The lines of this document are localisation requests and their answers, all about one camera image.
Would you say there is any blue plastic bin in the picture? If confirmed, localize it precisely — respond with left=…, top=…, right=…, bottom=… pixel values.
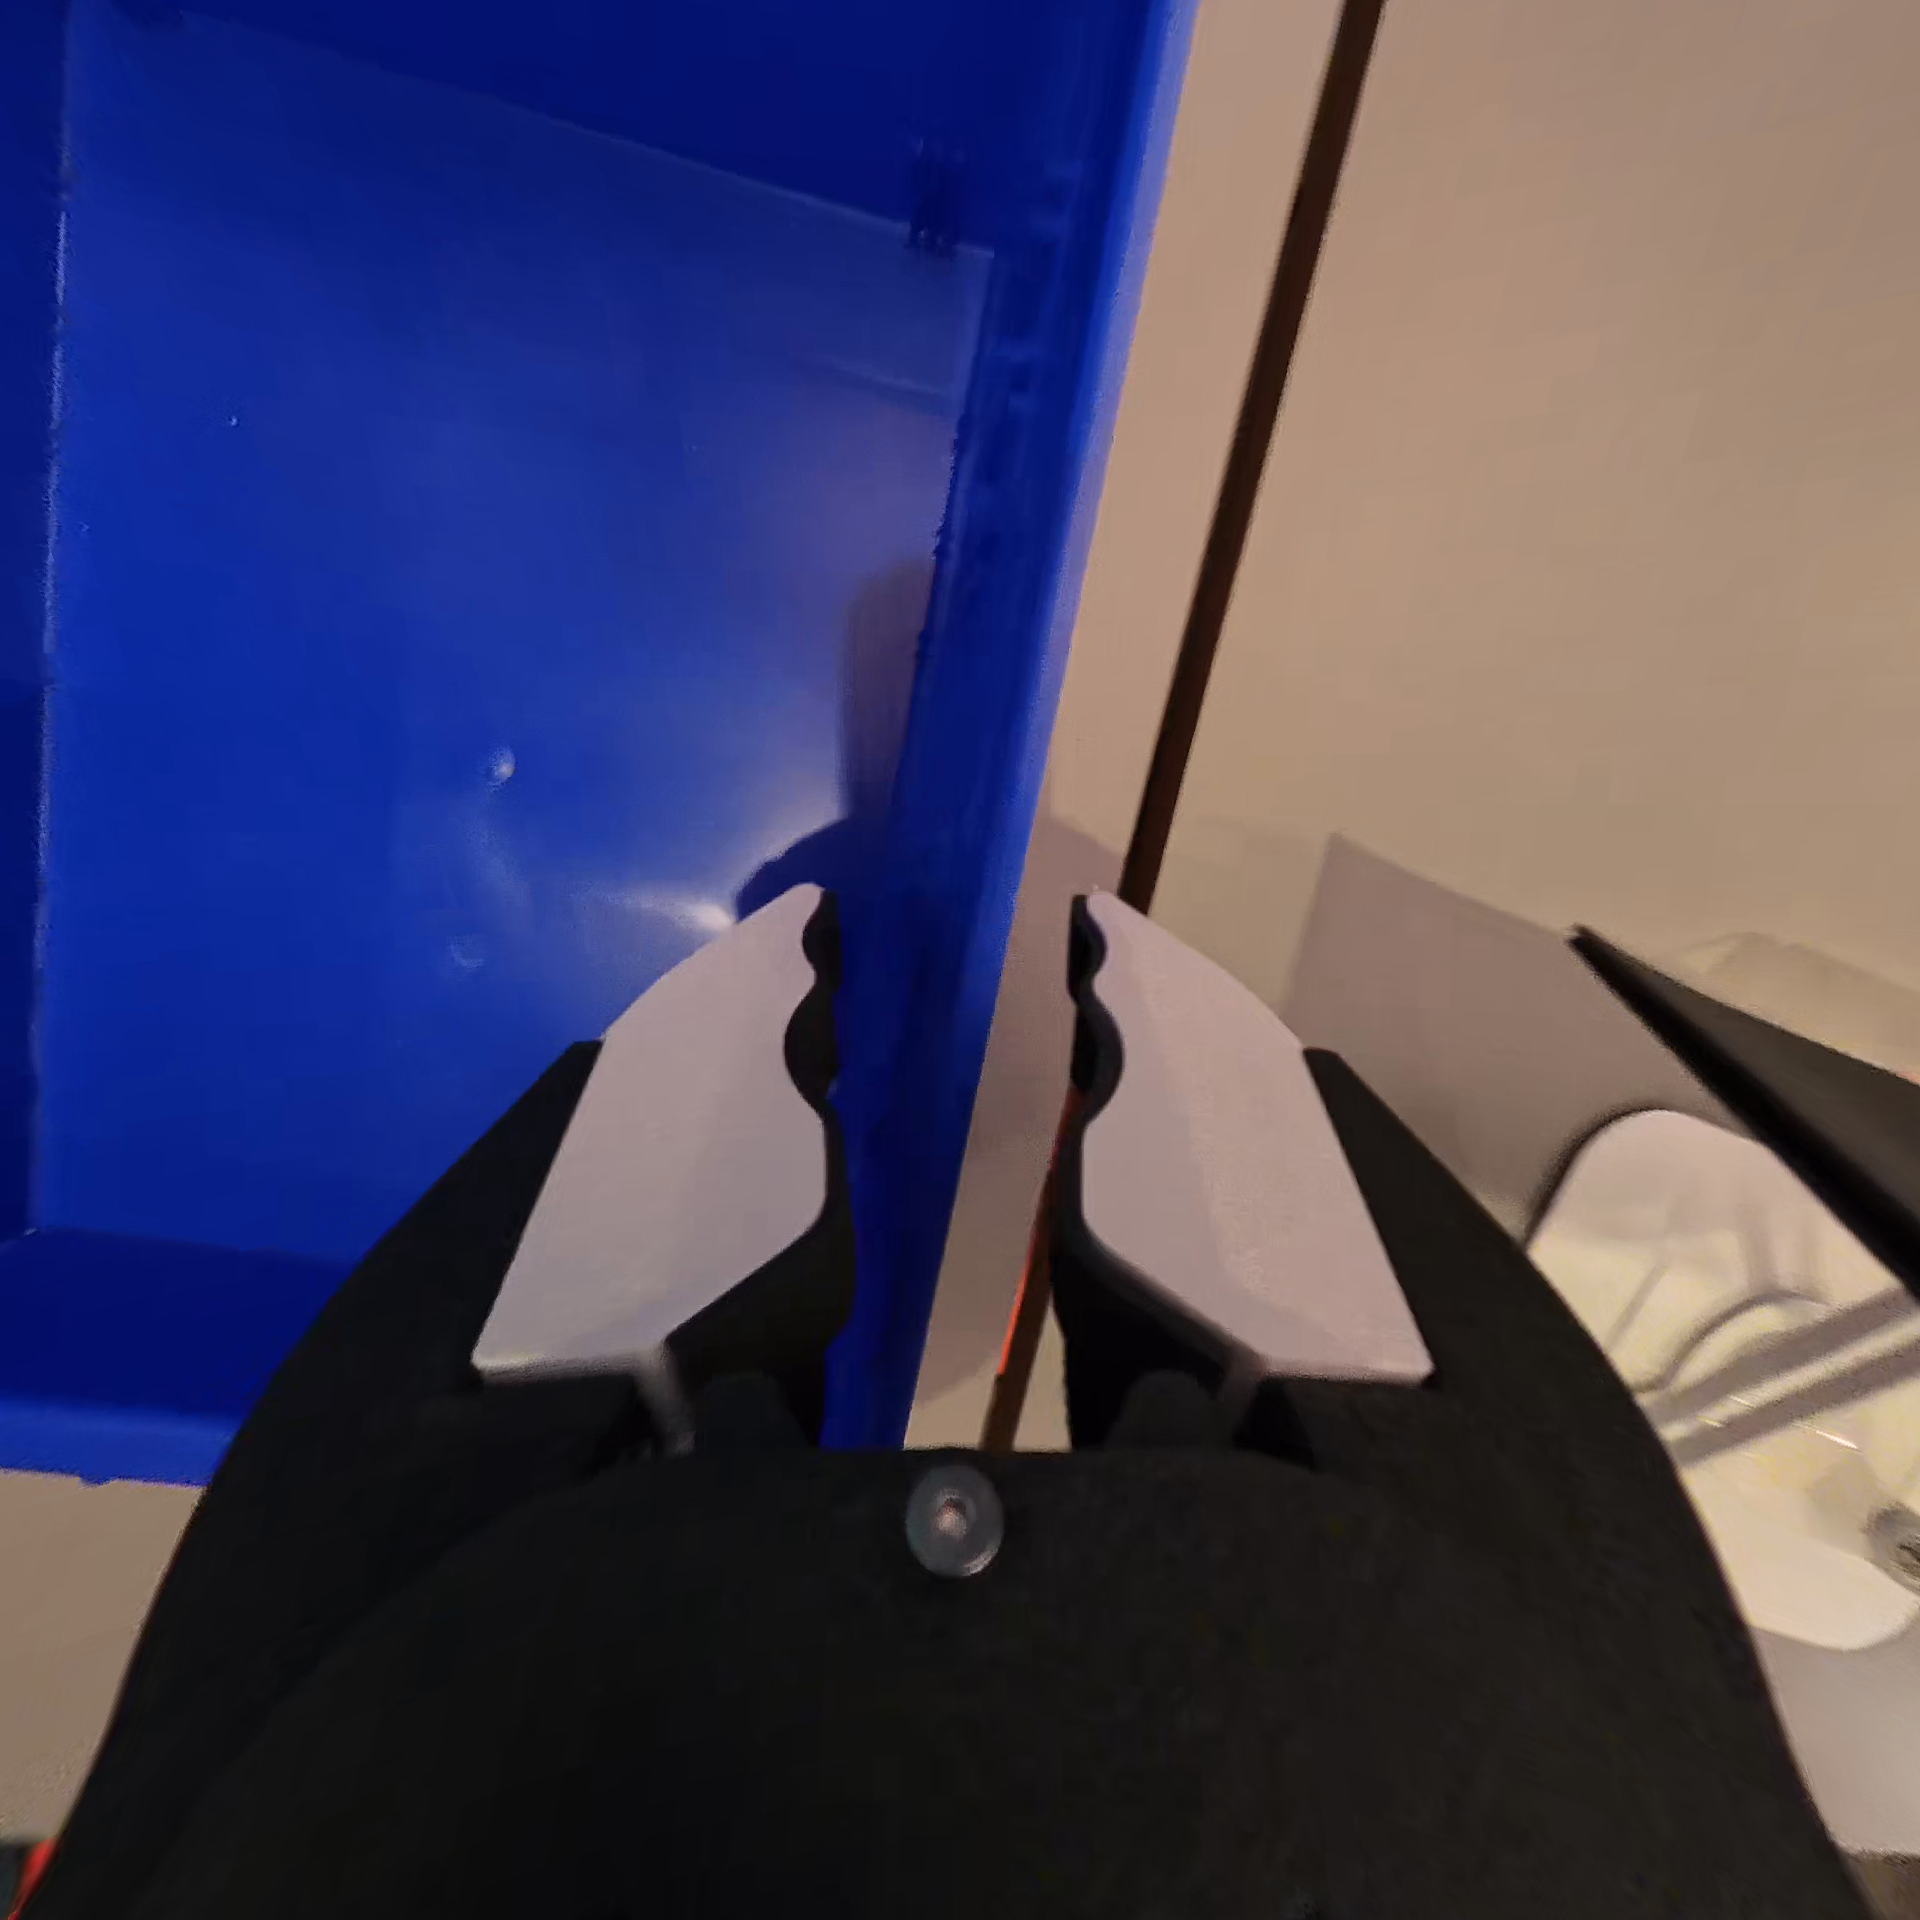
left=0, top=0, right=1201, bottom=1490

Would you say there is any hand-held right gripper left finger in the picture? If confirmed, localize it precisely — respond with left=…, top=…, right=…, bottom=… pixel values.
left=469, top=883, right=860, bottom=1461

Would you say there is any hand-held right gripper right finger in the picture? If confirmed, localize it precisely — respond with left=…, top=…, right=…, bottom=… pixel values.
left=1047, top=891, right=1439, bottom=1449

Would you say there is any white stand base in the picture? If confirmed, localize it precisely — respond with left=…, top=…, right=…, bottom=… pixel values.
left=1521, top=1107, right=1920, bottom=1654

